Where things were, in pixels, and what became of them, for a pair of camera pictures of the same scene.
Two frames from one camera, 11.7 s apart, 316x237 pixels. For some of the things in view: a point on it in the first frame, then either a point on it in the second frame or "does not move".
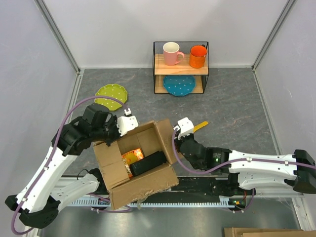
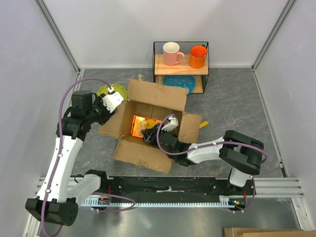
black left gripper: [113, 121] → [108, 114]
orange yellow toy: [131, 157] → [139, 123]
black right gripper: [177, 141] → [151, 133]
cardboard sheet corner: [256, 232] does not move
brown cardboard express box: [125, 190] → [154, 101]
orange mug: [197, 56] does not move
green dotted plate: [114, 90] does not move
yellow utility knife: [195, 128] does not move
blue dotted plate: [179, 85] does not move
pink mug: [171, 51] does not move
